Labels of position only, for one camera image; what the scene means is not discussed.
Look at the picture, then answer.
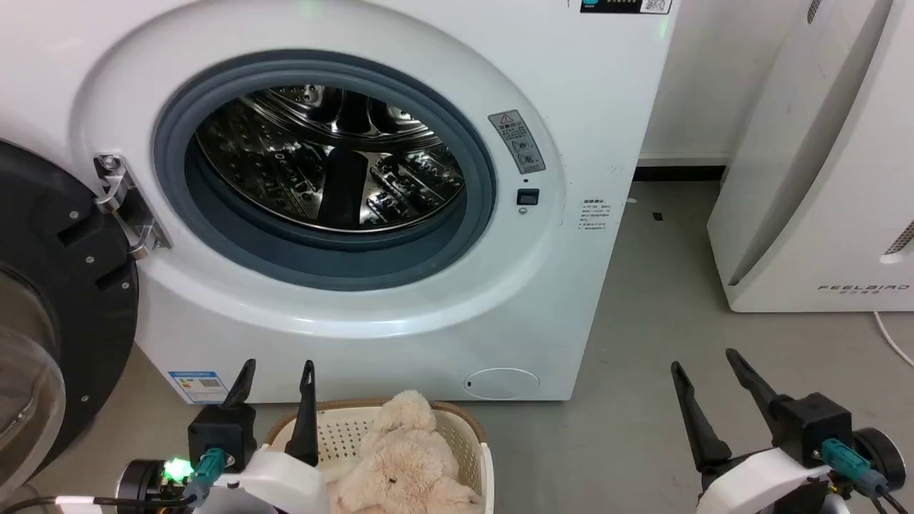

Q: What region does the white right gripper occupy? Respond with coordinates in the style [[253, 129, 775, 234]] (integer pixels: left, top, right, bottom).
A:
[[670, 348, 833, 514]]

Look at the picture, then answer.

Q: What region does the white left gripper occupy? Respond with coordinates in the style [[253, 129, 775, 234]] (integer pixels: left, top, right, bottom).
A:
[[206, 358, 331, 514]]

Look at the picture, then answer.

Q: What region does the beige plush toy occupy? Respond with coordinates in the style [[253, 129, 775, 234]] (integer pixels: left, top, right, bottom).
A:
[[326, 389, 486, 514]]

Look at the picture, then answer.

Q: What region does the black round washer door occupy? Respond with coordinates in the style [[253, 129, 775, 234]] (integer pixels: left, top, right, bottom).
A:
[[0, 139, 141, 488]]

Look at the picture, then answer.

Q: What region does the stainless steel washing machine drum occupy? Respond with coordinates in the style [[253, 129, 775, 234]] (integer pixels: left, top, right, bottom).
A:
[[194, 84, 468, 233]]

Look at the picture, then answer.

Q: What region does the cream perforated laundry basket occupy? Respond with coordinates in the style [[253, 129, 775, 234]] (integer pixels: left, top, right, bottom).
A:
[[265, 398, 496, 514]]

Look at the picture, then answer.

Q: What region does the blue white energy label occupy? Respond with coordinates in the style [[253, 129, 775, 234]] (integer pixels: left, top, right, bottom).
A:
[[168, 370, 230, 405]]

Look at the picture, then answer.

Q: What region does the white air purifier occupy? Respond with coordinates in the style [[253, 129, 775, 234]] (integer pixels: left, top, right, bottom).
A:
[[706, 0, 914, 313]]

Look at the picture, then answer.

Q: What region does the oval drain filter cover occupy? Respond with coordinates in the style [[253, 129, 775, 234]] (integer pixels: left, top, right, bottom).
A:
[[463, 367, 541, 401]]

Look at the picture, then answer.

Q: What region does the small printed text label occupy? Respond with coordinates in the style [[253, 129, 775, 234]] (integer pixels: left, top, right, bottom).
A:
[[579, 198, 610, 234]]

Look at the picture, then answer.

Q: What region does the metal door hinge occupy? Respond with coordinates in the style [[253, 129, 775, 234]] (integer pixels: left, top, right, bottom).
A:
[[94, 153, 173, 261]]

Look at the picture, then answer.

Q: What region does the grey rubber door gasket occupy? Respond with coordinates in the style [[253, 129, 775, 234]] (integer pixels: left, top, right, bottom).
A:
[[153, 50, 498, 292]]

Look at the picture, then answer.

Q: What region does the white front-load washing machine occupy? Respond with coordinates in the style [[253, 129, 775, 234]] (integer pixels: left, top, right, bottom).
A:
[[0, 0, 679, 405]]

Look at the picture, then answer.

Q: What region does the grey warning sticker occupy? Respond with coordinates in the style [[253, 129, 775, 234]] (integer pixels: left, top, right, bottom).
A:
[[488, 109, 548, 176]]

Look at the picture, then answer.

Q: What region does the black control panel sticker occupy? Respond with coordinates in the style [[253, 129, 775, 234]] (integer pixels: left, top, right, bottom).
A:
[[579, 0, 674, 15]]

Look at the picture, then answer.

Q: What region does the left arm teal plug cable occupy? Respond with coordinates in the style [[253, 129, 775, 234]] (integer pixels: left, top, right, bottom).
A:
[[0, 448, 231, 514]]

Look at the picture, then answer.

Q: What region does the arm teal plug cable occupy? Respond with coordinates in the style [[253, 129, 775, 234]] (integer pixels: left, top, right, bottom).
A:
[[0, 448, 231, 514], [820, 438, 898, 514]]

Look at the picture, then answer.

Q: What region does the right arm teal plug cable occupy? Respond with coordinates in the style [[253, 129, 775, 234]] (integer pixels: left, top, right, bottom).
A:
[[820, 438, 898, 514]]

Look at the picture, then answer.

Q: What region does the white power cable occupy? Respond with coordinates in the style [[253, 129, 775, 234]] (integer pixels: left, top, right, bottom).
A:
[[872, 311, 914, 369]]

